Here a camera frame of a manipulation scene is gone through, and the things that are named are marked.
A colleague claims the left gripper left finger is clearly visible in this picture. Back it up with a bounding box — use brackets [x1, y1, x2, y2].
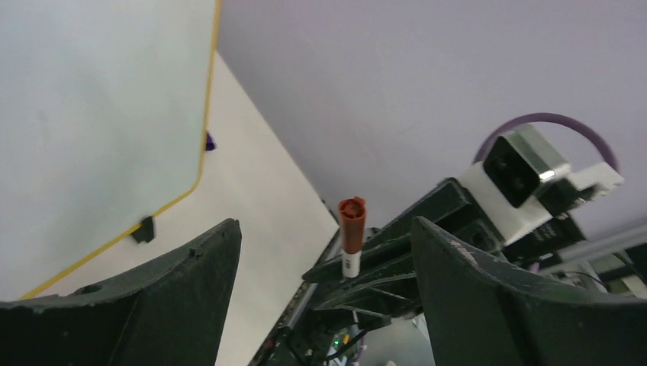
[1, 219, 241, 365]

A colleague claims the purple cloth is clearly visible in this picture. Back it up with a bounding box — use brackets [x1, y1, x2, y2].
[205, 132, 217, 152]

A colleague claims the white marker pen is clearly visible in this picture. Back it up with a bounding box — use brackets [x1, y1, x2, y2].
[342, 250, 362, 278]

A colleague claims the black whiteboard foot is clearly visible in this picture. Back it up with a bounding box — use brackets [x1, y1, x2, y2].
[130, 216, 156, 244]

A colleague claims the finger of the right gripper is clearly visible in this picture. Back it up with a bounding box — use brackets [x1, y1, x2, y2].
[302, 233, 416, 283]
[312, 278, 420, 318]

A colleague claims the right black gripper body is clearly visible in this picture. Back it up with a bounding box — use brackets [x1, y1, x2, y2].
[364, 178, 585, 263]

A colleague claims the red marker cap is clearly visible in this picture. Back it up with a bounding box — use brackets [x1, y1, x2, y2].
[338, 197, 367, 255]

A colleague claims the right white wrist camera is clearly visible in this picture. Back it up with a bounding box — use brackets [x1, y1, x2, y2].
[457, 124, 624, 246]

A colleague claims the yellow framed whiteboard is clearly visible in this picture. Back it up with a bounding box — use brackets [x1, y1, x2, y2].
[1, 1, 221, 301]

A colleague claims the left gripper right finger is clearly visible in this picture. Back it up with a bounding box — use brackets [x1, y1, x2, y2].
[410, 217, 646, 365]

